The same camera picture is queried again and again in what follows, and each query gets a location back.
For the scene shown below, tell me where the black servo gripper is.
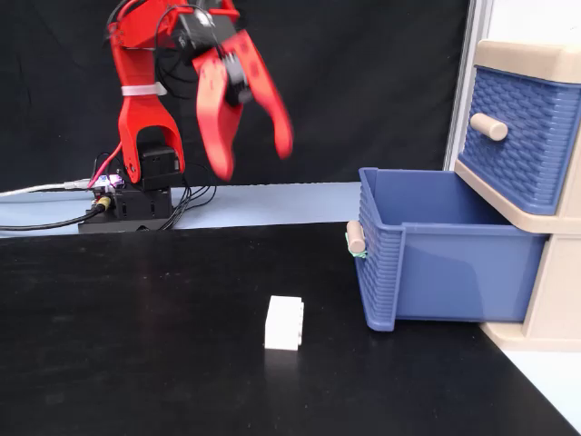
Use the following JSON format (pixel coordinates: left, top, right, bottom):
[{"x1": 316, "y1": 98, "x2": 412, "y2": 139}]
[{"x1": 175, "y1": 7, "x2": 295, "y2": 182}]

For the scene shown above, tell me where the white toy building block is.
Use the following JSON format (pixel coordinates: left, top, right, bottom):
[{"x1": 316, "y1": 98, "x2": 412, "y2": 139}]
[{"x1": 263, "y1": 295, "x2": 305, "y2": 352}]

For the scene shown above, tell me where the blue woven-pattern drawer banded handle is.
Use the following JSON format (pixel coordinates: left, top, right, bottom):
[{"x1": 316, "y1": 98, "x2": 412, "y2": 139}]
[{"x1": 345, "y1": 166, "x2": 548, "y2": 332}]

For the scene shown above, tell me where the white zip tie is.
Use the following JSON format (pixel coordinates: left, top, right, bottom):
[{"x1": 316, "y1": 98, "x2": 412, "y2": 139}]
[{"x1": 120, "y1": 83, "x2": 167, "y2": 97}]

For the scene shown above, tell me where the black backdrop cloth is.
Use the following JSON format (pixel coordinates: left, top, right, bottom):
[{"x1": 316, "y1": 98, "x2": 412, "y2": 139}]
[{"x1": 0, "y1": 0, "x2": 471, "y2": 194}]

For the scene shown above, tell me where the controller circuit board with LEDs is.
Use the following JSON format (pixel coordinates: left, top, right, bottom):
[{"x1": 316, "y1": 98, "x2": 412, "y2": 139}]
[{"x1": 93, "y1": 173, "x2": 124, "y2": 194}]

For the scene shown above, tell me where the green rubber band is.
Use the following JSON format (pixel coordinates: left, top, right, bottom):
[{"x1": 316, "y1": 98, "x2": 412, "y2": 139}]
[{"x1": 345, "y1": 231, "x2": 368, "y2": 260}]

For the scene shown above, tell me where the black rectangular table mat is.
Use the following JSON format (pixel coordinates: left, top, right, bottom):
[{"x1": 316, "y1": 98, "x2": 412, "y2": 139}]
[{"x1": 0, "y1": 221, "x2": 581, "y2": 436}]

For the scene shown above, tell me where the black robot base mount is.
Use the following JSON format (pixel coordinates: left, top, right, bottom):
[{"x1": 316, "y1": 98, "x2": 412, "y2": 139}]
[{"x1": 77, "y1": 183, "x2": 174, "y2": 235}]

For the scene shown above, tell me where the thin red wire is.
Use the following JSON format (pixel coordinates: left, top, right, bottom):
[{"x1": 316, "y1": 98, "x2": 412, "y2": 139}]
[{"x1": 88, "y1": 140, "x2": 124, "y2": 188}]

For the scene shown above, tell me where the black power cable with ferrite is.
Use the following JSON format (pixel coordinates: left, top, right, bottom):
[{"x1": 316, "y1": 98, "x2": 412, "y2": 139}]
[{"x1": 0, "y1": 194, "x2": 114, "y2": 232}]

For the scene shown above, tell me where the silver braided USB cable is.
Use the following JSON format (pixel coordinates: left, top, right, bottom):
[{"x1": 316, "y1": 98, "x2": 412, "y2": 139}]
[{"x1": 0, "y1": 179, "x2": 99, "y2": 199}]

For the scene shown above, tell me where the aluminium frame post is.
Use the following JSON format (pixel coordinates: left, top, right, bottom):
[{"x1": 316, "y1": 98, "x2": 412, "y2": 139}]
[{"x1": 442, "y1": 0, "x2": 496, "y2": 185}]

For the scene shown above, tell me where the blue woven-pattern drawer plain handle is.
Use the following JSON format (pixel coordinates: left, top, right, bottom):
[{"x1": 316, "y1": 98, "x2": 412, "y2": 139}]
[{"x1": 457, "y1": 65, "x2": 581, "y2": 217}]

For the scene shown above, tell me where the beige plastic drawer cabinet frame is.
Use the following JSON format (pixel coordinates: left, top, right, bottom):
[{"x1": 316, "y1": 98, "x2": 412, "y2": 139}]
[{"x1": 453, "y1": 39, "x2": 581, "y2": 353}]

